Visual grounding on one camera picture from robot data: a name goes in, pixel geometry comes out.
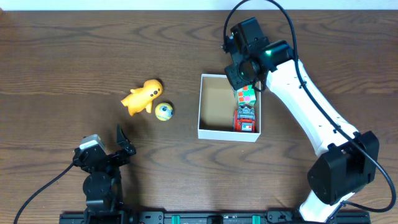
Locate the rubik's cube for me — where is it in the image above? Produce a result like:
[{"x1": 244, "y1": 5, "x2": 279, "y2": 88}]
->
[{"x1": 234, "y1": 85, "x2": 256, "y2": 106}]

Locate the red toy robot car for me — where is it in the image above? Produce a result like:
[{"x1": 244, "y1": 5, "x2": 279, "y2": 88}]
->
[{"x1": 233, "y1": 106, "x2": 256, "y2": 133}]

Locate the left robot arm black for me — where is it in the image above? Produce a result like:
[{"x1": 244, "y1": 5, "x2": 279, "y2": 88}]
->
[{"x1": 73, "y1": 125, "x2": 136, "y2": 213}]

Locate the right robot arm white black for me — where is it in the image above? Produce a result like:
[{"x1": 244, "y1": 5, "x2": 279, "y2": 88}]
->
[{"x1": 223, "y1": 17, "x2": 379, "y2": 222}]

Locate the white cardboard box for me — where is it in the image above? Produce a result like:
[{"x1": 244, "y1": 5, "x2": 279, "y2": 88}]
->
[{"x1": 197, "y1": 74, "x2": 261, "y2": 142}]

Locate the orange duck-like toy figure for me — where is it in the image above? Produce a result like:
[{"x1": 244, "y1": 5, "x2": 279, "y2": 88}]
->
[{"x1": 121, "y1": 79, "x2": 163, "y2": 116}]

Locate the yellow minion ball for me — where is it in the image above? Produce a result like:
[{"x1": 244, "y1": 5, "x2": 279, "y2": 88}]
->
[{"x1": 155, "y1": 103, "x2": 174, "y2": 121}]

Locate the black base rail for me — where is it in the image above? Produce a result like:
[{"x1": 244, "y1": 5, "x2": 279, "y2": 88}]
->
[{"x1": 58, "y1": 210, "x2": 372, "y2": 224}]

